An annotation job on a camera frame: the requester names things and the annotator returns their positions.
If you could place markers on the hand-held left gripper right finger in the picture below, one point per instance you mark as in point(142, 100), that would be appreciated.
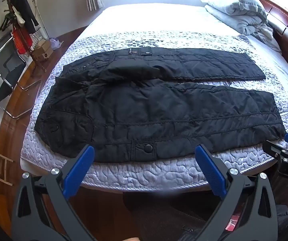
point(210, 170)

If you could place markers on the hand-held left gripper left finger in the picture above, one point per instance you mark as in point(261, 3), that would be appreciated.
point(80, 170)

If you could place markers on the black quilted pants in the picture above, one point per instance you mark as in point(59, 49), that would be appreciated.
point(146, 110)

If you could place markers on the wooden coat rack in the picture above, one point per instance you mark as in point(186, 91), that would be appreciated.
point(35, 55)

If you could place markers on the stack of cardboard boxes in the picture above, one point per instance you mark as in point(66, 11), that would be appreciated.
point(43, 50)

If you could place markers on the folded grey duvet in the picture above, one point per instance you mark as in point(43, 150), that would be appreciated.
point(244, 22)

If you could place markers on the white plastic bag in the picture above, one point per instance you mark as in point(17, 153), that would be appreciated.
point(55, 43)

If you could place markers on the bed with quilted grey cover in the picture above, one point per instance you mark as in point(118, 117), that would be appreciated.
point(159, 22)

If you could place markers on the black hanging garment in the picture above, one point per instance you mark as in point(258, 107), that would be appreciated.
point(25, 11)

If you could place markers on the black chrome frame chair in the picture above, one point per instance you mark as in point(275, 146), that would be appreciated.
point(7, 67)

